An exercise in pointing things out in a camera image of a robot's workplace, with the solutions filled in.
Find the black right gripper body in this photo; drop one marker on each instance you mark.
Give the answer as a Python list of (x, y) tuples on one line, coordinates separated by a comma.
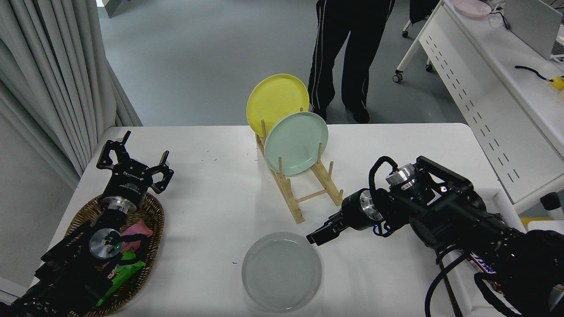
[(354, 211)]

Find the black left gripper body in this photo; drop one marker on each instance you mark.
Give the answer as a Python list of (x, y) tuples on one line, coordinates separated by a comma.
[(128, 182)]

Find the grey plate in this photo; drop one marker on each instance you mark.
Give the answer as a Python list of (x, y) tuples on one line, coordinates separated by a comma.
[(282, 273)]

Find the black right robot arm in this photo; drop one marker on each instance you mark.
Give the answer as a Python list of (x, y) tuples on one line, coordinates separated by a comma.
[(454, 215)]

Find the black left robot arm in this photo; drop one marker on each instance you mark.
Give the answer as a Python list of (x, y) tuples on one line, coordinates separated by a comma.
[(66, 277)]

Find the wooden plate rack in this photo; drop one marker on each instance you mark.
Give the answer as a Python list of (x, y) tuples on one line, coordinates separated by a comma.
[(293, 204)]

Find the mint green plate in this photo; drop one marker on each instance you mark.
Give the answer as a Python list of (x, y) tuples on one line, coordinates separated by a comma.
[(296, 143)]

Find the yellow plate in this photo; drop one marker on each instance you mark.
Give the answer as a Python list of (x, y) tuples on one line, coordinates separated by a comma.
[(274, 101)]

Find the pink plate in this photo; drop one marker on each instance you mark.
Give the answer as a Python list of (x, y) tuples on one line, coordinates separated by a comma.
[(471, 8)]

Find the brown wicker basket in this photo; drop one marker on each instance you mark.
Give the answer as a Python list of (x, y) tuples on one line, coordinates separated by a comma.
[(152, 215)]

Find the pink snack packet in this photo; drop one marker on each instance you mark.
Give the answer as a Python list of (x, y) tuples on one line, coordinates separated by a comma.
[(137, 229)]

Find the green snack packet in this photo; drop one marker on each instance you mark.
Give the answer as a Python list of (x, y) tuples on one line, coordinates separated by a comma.
[(125, 275)]

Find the grey curtain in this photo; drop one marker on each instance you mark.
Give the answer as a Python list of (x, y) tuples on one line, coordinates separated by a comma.
[(48, 79)]

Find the brown chocolate bar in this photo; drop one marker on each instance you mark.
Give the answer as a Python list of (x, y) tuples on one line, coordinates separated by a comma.
[(484, 265)]

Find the white tray with dark edge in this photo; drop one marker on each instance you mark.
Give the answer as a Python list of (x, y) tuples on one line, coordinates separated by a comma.
[(506, 207)]

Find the person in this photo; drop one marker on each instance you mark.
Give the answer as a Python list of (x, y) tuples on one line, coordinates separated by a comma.
[(352, 53)]

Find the white desk with slotted panel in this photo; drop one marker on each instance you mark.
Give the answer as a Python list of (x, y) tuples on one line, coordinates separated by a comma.
[(484, 88)]

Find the small white side table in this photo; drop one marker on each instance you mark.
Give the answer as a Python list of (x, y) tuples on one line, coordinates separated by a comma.
[(548, 225)]

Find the wheeled chair with black cloth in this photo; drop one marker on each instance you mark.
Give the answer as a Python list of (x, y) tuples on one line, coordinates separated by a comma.
[(418, 11)]

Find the small yellow object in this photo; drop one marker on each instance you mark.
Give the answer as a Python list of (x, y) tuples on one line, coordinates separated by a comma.
[(558, 82)]

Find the grey laptop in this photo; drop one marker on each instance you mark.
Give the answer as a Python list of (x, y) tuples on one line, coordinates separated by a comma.
[(531, 24)]

